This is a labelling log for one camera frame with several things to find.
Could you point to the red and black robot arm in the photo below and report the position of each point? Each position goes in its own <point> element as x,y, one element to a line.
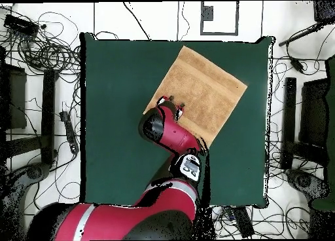
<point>162,199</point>

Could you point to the small black power adapter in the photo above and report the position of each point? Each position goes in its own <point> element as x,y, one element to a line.
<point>297,64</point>

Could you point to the grey square floor frame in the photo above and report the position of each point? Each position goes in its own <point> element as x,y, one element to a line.
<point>219,33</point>

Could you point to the black panel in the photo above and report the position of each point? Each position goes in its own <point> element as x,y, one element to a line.
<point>15,99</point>
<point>314,112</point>

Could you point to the black rod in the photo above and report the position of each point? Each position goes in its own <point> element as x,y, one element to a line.
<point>301,34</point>

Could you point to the grey round stand base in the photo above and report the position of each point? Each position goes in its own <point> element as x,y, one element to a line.
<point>303,180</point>
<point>34,173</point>

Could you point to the black box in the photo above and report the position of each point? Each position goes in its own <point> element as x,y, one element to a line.
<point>324,11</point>

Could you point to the black stand bar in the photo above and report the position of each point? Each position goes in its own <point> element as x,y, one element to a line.
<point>289,115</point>
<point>48,115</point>

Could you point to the dark green table cloth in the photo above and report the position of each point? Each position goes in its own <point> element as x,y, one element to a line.
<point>117,94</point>

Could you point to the green cloth sheet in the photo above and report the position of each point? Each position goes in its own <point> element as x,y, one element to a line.
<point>331,120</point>

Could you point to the black power strip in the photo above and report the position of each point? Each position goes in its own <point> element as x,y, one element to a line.
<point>243,222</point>
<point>69,131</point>

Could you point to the tan terry towel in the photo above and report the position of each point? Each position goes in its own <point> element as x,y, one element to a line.
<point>204,89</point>

